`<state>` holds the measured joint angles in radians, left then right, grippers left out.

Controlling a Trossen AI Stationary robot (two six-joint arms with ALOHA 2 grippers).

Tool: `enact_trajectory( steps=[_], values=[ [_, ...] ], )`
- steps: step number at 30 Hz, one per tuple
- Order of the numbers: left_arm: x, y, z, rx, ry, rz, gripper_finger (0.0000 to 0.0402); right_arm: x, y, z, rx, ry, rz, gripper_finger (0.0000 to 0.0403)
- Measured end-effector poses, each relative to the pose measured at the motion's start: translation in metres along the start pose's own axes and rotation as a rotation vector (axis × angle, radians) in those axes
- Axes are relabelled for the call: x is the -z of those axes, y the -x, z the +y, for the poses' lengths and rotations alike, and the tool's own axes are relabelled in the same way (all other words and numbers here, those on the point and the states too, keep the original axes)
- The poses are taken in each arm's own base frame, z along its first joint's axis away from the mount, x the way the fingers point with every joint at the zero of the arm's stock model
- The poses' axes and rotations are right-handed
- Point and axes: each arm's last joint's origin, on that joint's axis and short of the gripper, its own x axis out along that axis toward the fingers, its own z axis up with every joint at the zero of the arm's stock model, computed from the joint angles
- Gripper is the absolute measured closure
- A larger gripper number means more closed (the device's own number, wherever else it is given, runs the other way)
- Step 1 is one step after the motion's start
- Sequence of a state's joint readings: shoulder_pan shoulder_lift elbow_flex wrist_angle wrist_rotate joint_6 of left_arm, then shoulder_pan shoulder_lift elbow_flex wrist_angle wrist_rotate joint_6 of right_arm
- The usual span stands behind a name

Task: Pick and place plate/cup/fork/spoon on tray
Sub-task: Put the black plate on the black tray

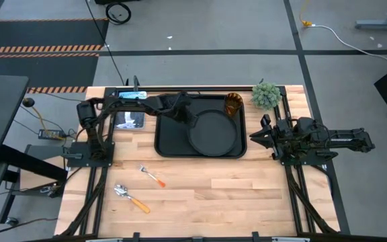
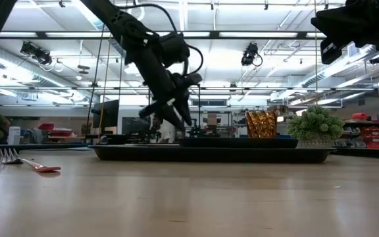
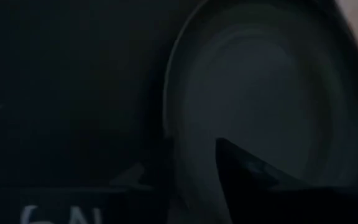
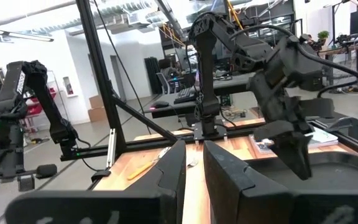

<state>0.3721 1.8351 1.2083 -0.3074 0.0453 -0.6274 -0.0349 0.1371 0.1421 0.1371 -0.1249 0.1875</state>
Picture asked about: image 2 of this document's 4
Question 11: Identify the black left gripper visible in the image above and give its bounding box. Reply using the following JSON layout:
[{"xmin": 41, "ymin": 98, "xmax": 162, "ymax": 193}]
[{"xmin": 136, "ymin": 49, "xmax": 203, "ymax": 132}]

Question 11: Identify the amber faceted glass cup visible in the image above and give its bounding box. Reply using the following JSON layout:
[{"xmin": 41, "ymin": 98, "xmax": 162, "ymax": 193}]
[{"xmin": 245, "ymin": 110, "xmax": 278, "ymax": 138}]

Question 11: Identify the metal fork with red handle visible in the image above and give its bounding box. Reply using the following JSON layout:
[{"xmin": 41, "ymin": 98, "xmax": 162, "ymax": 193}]
[{"xmin": 0, "ymin": 147, "xmax": 62, "ymax": 173}]

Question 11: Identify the black serving tray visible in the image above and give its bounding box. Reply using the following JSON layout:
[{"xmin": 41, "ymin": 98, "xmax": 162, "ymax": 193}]
[{"xmin": 89, "ymin": 144, "xmax": 337, "ymax": 165}]

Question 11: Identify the black plastic tray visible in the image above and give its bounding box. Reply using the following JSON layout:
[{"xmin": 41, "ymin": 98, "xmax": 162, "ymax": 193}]
[{"xmin": 0, "ymin": 143, "xmax": 379, "ymax": 161}]

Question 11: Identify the white standing pillar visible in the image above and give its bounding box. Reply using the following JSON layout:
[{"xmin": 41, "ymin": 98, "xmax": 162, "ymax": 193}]
[{"xmin": 158, "ymin": 118, "xmax": 176, "ymax": 144}]

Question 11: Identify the black computer monitor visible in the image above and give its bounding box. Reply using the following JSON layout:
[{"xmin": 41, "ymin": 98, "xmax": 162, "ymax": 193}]
[
  {"xmin": 92, "ymin": 99, "xmax": 120, "ymax": 130},
  {"xmin": 122, "ymin": 117, "xmax": 151, "ymax": 135}
]

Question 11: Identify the black overhead light bar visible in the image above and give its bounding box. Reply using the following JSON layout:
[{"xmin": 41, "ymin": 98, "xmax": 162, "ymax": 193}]
[{"xmin": 0, "ymin": 30, "xmax": 327, "ymax": 41}]

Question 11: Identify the green plant in white pot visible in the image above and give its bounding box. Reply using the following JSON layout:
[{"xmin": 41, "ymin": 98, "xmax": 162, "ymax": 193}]
[{"xmin": 287, "ymin": 105, "xmax": 345, "ymax": 149}]

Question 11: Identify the gray draped cloth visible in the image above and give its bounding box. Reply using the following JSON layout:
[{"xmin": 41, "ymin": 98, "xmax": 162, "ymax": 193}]
[{"xmin": 28, "ymin": 127, "xmax": 44, "ymax": 145}]

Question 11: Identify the black ceiling-mounted device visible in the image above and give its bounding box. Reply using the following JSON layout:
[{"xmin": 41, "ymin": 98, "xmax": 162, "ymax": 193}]
[{"xmin": 20, "ymin": 41, "xmax": 53, "ymax": 66}]

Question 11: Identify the white plastic container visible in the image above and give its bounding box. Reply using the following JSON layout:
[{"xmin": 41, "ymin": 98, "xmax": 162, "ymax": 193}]
[{"xmin": 7, "ymin": 126, "xmax": 22, "ymax": 145}]

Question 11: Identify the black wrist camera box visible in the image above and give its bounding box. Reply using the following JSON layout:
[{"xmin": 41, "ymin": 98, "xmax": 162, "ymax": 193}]
[{"xmin": 175, "ymin": 72, "xmax": 203, "ymax": 90}]

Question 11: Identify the thin dark hanging cable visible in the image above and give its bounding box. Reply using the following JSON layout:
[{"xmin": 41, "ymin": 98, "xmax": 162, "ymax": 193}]
[
  {"xmin": 118, "ymin": 36, "xmax": 125, "ymax": 103},
  {"xmin": 313, "ymin": 0, "xmax": 318, "ymax": 106}
]

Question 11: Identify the black ceiling-mounted camera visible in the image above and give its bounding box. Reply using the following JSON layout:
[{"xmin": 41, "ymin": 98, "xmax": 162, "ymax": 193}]
[{"xmin": 241, "ymin": 42, "xmax": 263, "ymax": 67}]

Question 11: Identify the black hanging cable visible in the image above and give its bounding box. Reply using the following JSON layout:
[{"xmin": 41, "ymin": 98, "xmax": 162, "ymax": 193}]
[{"xmin": 86, "ymin": 24, "xmax": 107, "ymax": 124}]

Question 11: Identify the white cable loop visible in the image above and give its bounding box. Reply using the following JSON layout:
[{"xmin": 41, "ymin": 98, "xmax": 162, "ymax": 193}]
[{"xmin": 126, "ymin": 5, "xmax": 145, "ymax": 23}]

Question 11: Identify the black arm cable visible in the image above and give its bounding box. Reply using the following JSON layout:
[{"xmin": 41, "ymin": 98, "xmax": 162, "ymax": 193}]
[{"xmin": 115, "ymin": 3, "xmax": 205, "ymax": 77}]

